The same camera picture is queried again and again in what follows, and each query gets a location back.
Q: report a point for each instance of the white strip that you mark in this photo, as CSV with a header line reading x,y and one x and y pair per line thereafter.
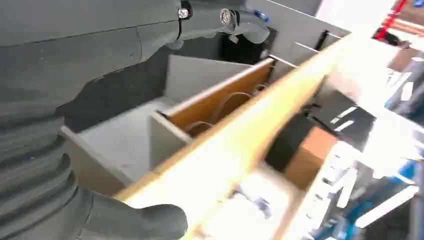
x,y
386,207

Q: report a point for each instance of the brown cardboard box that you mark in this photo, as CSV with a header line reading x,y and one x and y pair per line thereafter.
x,y
309,157

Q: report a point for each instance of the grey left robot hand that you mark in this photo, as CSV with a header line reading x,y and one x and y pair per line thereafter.
x,y
66,49

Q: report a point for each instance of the black case with white labels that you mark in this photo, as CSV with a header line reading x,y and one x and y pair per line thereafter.
x,y
351,122

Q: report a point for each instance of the ribbed grey left robot arm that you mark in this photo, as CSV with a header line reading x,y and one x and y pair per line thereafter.
x,y
33,172

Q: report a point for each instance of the wooden card box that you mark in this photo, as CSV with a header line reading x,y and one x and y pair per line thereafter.
x,y
212,155

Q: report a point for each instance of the black box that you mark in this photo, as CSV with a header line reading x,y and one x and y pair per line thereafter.
x,y
286,142

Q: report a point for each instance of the grey panel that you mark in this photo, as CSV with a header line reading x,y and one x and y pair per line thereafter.
x,y
298,30

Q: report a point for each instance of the red bar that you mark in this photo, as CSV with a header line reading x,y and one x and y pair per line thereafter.
x,y
391,18

